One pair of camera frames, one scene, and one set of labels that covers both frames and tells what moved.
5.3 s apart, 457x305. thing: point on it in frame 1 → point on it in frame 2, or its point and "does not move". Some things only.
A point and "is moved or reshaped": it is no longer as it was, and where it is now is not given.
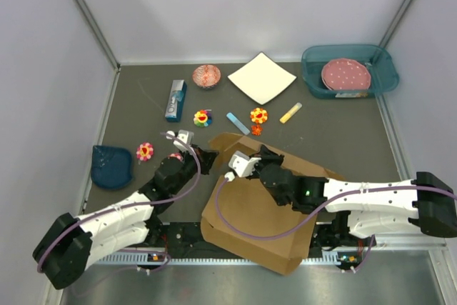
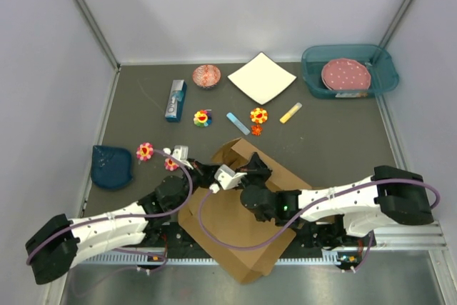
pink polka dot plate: x=345 y=73 does not move
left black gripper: x=206 y=158 → x=204 y=173
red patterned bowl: x=206 y=76 does not move
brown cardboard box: x=246 y=206 is moved or reshaped
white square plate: x=261 y=78 does not move
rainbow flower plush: x=203 y=118 does not move
